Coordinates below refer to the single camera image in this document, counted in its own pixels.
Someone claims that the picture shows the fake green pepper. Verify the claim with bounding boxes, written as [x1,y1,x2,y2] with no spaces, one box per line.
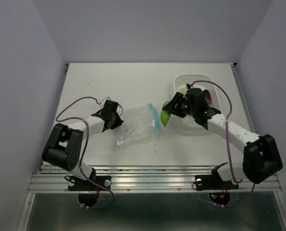
[160,98,171,127]

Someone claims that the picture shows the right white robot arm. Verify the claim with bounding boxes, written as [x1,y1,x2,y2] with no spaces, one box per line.
[162,88,283,191]

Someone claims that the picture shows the fake green lettuce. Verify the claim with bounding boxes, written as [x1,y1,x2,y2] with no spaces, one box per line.
[183,88,209,108]

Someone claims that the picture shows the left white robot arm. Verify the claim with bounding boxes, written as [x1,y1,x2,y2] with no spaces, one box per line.
[42,98,123,192]

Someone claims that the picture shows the clear zip top bag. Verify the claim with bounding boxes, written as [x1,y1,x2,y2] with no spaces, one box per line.
[116,103,161,146]

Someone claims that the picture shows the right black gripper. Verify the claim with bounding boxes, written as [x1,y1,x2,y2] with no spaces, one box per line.
[162,91,196,118]

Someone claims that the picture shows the white perforated basket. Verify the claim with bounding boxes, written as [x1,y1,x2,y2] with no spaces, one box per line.
[174,74,222,129]

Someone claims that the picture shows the aluminium mounting rail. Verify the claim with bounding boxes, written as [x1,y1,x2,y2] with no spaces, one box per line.
[27,165,283,194]

